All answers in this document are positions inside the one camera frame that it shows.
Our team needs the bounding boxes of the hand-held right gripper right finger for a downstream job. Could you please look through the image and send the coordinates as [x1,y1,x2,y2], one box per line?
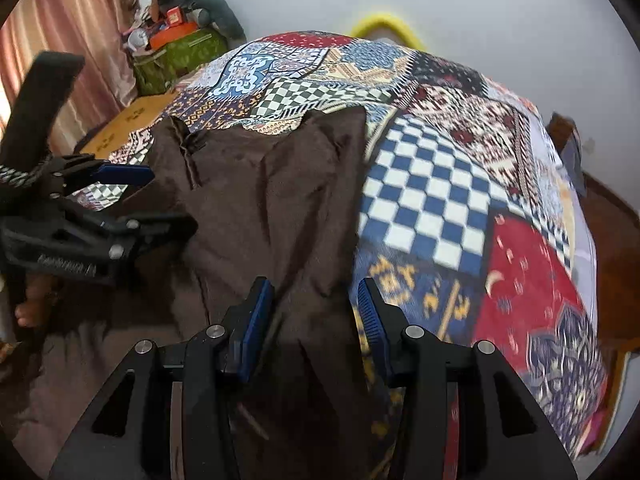
[356,277,579,480]

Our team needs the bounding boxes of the patchwork printed blanket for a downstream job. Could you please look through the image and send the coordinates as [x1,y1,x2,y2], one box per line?
[65,30,610,461]

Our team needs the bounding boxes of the person's left hand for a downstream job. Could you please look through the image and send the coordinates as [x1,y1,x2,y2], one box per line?
[14,280,63,332]

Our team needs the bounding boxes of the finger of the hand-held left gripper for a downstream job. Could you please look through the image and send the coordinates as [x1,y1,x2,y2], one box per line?
[49,156,156,197]
[60,206,199,283]

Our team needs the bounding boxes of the grey blue garment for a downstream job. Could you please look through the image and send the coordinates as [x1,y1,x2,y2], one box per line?
[547,112,585,197]

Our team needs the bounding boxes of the green patterned storage bag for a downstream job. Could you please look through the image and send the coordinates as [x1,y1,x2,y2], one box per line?
[131,27,232,97]

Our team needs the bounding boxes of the bamboo lap desk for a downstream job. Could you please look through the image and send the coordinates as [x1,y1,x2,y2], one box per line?
[77,89,182,162]

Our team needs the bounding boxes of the orange box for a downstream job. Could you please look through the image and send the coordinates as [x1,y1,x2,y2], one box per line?
[149,22,199,52]

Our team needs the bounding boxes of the pink striped curtain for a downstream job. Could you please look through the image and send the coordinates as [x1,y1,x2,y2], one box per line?
[0,0,144,153]

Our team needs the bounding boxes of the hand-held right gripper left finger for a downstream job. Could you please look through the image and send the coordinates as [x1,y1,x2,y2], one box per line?
[47,276,275,480]

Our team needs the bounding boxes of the brown garment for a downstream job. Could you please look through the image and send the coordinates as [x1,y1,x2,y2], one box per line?
[30,106,401,480]

